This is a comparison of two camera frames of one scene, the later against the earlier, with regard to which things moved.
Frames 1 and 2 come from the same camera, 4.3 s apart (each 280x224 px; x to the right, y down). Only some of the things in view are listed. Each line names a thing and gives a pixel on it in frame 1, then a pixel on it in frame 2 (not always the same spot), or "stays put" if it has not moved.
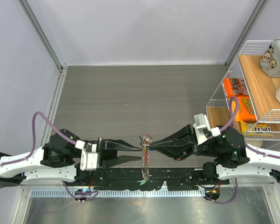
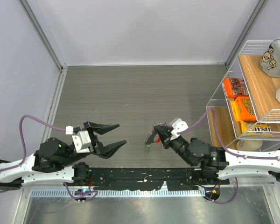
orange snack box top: (235, 87) stays put
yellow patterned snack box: (256, 129) stays put
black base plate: (148, 178) stays put
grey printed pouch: (275, 62) stays put
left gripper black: (107, 152) → (104, 151)
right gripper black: (178, 151) → (164, 133)
